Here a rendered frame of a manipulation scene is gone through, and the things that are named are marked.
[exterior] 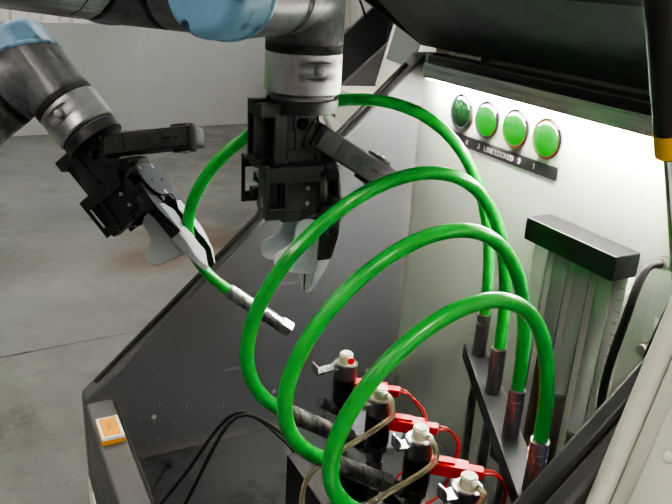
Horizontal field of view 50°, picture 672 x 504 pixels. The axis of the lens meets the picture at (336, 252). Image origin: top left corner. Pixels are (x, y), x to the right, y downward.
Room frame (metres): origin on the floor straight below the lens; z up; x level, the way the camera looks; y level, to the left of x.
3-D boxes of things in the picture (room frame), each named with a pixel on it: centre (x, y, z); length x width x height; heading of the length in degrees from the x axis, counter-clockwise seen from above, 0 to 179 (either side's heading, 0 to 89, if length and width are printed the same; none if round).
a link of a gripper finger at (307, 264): (0.70, 0.04, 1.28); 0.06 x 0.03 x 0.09; 118
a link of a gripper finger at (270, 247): (0.73, 0.05, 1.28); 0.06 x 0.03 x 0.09; 118
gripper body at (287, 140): (0.71, 0.05, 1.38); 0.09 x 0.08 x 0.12; 118
